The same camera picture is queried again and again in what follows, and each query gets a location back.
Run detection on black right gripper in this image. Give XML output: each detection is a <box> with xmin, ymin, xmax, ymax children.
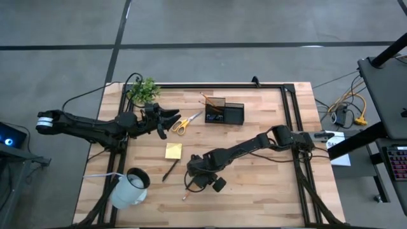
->
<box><xmin>186</xmin><ymin>155</ymin><xmax>228</xmax><ymax>193</ymax></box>

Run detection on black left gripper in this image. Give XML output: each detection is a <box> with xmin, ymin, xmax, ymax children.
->
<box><xmin>139</xmin><ymin>107</ymin><xmax>183</xmax><ymax>140</ymax></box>

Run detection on black mesh desk organizer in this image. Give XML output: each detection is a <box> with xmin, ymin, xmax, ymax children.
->
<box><xmin>204</xmin><ymin>97</ymin><xmax>245</xmax><ymax>125</ymax></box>

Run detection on yellow sticky note pad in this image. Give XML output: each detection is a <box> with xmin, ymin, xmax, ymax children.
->
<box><xmin>164</xmin><ymin>142</ymin><xmax>183</xmax><ymax>160</ymax></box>

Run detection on green plant in white pot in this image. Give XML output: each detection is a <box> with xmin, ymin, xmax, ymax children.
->
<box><xmin>127</xmin><ymin>77</ymin><xmax>162</xmax><ymax>104</ymax></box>

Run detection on white mug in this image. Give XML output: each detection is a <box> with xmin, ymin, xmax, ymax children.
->
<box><xmin>109</xmin><ymin>167</ymin><xmax>151</xmax><ymax>211</ymax></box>

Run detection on white printed paper sheet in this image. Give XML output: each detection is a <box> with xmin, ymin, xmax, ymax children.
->
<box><xmin>324</xmin><ymin>130</ymin><xmax>352</xmax><ymax>167</ymax></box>

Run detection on grey metal stand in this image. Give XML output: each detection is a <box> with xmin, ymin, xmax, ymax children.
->
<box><xmin>0</xmin><ymin>142</ymin><xmax>52</xmax><ymax>229</ymax></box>

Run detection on black power adapter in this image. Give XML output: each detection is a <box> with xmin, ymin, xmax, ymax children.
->
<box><xmin>334</xmin><ymin>106</ymin><xmax>350</xmax><ymax>127</ymax></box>

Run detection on black computer with blue light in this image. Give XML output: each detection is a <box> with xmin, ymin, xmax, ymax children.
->
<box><xmin>0</xmin><ymin>121</ymin><xmax>28</xmax><ymax>149</ymax></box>

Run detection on backlit computer keyboard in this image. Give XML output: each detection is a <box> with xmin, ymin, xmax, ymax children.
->
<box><xmin>381</xmin><ymin>145</ymin><xmax>407</xmax><ymax>183</ymax></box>

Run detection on dark grey desk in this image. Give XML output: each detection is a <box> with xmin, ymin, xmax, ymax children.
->
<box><xmin>327</xmin><ymin>55</ymin><xmax>407</xmax><ymax>217</ymax></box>

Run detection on black gantry pole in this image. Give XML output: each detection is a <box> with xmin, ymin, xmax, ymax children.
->
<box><xmin>370</xmin><ymin>31</ymin><xmax>407</xmax><ymax>69</ymax></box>

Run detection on yellow-handled scissors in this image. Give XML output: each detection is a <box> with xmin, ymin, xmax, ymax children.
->
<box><xmin>170</xmin><ymin>110</ymin><xmax>204</xmax><ymax>136</ymax></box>

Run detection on black aluminium table frame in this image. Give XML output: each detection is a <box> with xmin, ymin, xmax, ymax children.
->
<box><xmin>71</xmin><ymin>83</ymin><xmax>349</xmax><ymax>228</ymax></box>

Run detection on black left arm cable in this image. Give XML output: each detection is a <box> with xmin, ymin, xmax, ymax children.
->
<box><xmin>62</xmin><ymin>72</ymin><xmax>144</xmax><ymax>113</ymax></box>

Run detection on white lamp cable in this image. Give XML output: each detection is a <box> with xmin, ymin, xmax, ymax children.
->
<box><xmin>82</xmin><ymin>172</ymin><xmax>124</xmax><ymax>179</ymax></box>

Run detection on black and grey bracket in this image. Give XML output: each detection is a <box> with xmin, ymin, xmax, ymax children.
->
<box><xmin>313</xmin><ymin>131</ymin><xmax>336</xmax><ymax>143</ymax></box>

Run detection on yellow power cable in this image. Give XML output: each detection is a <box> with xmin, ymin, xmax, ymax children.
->
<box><xmin>327</xmin><ymin>92</ymin><xmax>369</xmax><ymax>127</ymax></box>

